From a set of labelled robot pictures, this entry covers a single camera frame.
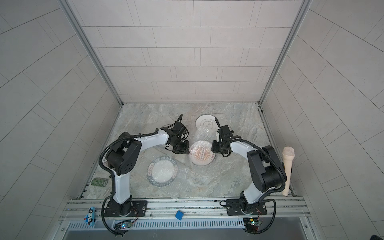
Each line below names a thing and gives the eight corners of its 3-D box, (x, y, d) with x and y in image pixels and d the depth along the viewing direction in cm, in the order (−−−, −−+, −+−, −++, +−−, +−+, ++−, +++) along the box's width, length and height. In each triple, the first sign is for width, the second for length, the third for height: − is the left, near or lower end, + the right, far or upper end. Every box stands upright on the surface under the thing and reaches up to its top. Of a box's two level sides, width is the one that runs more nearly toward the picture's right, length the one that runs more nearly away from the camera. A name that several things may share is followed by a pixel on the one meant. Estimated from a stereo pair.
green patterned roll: (93, 187, 79) (89, 185, 76) (96, 179, 81) (92, 177, 78) (106, 187, 79) (102, 185, 76) (108, 179, 81) (105, 177, 78)
